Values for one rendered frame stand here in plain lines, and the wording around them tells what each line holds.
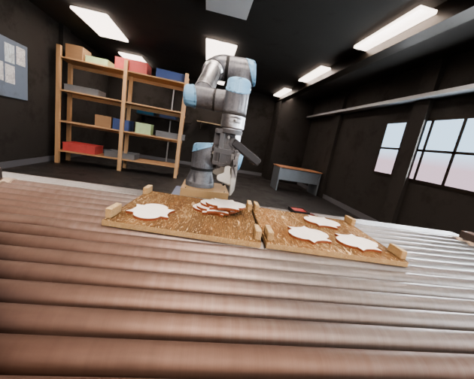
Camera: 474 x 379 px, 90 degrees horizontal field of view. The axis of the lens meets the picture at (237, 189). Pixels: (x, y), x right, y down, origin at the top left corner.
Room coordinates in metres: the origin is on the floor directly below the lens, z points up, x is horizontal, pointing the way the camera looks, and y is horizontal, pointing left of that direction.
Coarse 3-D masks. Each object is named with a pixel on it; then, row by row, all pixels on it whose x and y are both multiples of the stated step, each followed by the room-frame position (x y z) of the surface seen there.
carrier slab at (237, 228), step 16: (128, 208) 0.66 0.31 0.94; (176, 208) 0.74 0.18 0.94; (192, 208) 0.76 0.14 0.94; (112, 224) 0.55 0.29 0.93; (128, 224) 0.56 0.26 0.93; (144, 224) 0.57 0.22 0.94; (160, 224) 0.58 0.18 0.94; (176, 224) 0.60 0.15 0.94; (192, 224) 0.62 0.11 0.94; (208, 224) 0.64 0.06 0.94; (224, 224) 0.67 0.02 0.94; (240, 224) 0.69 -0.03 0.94; (208, 240) 0.57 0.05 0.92; (224, 240) 0.57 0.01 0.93; (240, 240) 0.57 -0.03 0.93; (256, 240) 0.59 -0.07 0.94
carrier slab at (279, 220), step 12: (264, 216) 0.82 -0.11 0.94; (276, 216) 0.85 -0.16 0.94; (288, 216) 0.88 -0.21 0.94; (300, 216) 0.91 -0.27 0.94; (276, 228) 0.71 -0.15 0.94; (312, 228) 0.78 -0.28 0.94; (324, 228) 0.80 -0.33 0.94; (348, 228) 0.86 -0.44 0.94; (264, 240) 0.61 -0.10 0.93; (276, 240) 0.61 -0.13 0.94; (288, 240) 0.63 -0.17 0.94; (372, 240) 0.76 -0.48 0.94; (300, 252) 0.59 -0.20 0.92; (312, 252) 0.60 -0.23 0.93; (324, 252) 0.60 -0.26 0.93; (336, 252) 0.60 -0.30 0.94; (348, 252) 0.62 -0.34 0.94; (360, 252) 0.63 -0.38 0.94; (372, 252) 0.65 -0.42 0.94; (384, 252) 0.67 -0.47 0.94; (396, 264) 0.62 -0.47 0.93; (408, 264) 0.62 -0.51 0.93
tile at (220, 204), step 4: (208, 200) 0.78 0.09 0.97; (212, 200) 0.79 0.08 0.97; (216, 200) 0.80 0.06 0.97; (220, 200) 0.81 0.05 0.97; (224, 200) 0.82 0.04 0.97; (228, 200) 0.83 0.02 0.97; (232, 200) 0.84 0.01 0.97; (208, 204) 0.75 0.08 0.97; (212, 204) 0.74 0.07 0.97; (216, 204) 0.75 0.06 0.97; (220, 204) 0.76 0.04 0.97; (224, 204) 0.77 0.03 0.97; (228, 204) 0.78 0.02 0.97; (232, 204) 0.79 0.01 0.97; (236, 204) 0.80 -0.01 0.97; (240, 204) 0.80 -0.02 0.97; (220, 208) 0.72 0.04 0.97; (224, 208) 0.73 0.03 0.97; (228, 208) 0.73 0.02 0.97; (232, 208) 0.74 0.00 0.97; (236, 208) 0.74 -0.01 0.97; (240, 208) 0.76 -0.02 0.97; (244, 208) 0.77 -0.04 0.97
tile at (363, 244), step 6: (336, 234) 0.74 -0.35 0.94; (336, 240) 0.69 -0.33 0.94; (342, 240) 0.69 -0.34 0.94; (348, 240) 0.69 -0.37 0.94; (354, 240) 0.70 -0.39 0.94; (360, 240) 0.71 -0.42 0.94; (366, 240) 0.73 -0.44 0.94; (348, 246) 0.65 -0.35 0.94; (354, 246) 0.65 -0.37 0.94; (360, 246) 0.66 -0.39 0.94; (366, 246) 0.67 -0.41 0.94; (372, 246) 0.68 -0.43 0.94; (378, 252) 0.65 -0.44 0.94
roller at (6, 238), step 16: (0, 240) 0.42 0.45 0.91; (16, 240) 0.43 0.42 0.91; (32, 240) 0.44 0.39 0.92; (48, 240) 0.44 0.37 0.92; (64, 240) 0.45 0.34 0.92; (80, 240) 0.46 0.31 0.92; (144, 256) 0.46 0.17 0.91; (160, 256) 0.47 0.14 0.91; (176, 256) 0.48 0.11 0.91; (192, 256) 0.48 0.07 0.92; (208, 256) 0.49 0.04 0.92; (224, 256) 0.50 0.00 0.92; (240, 256) 0.51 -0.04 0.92; (304, 272) 0.52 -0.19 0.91; (320, 272) 0.52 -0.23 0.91; (336, 272) 0.53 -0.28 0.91; (352, 272) 0.54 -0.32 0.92; (368, 272) 0.55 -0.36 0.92; (384, 272) 0.57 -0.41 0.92; (400, 272) 0.58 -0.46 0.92
